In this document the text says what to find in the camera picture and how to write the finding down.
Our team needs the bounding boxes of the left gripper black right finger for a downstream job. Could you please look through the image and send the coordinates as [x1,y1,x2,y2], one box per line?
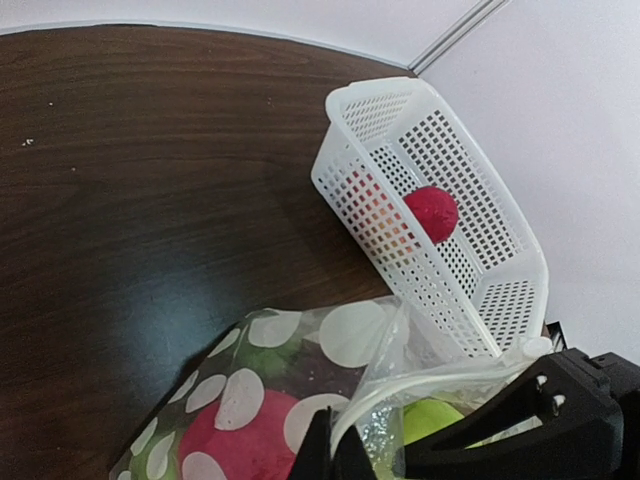
[404,349,623,479]

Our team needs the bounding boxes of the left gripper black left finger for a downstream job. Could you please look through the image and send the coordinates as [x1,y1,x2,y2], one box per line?
[287,407,373,480]

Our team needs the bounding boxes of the clear polka dot zip bag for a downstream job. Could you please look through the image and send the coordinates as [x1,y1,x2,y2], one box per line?
[110,297,552,479]

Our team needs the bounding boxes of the green fake pear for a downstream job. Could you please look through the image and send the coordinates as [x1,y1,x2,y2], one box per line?
[403,398,464,445]

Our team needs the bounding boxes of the red fake apple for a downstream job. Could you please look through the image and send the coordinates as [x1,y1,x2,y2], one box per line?
[404,186,459,245]

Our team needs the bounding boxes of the orange red fake mango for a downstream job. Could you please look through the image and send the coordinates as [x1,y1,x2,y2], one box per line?
[338,171,422,260]

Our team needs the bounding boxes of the dark fake grapes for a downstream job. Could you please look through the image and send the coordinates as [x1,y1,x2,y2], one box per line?
[291,345,366,399]

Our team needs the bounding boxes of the green fake apple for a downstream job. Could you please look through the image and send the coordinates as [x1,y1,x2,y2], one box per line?
[233,339,321,381]

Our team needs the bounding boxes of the white perforated plastic basket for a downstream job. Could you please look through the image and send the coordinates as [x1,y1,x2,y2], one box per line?
[311,77,549,355]

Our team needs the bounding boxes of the aluminium frame post right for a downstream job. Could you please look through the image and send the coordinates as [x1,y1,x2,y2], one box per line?
[407,0,508,75]

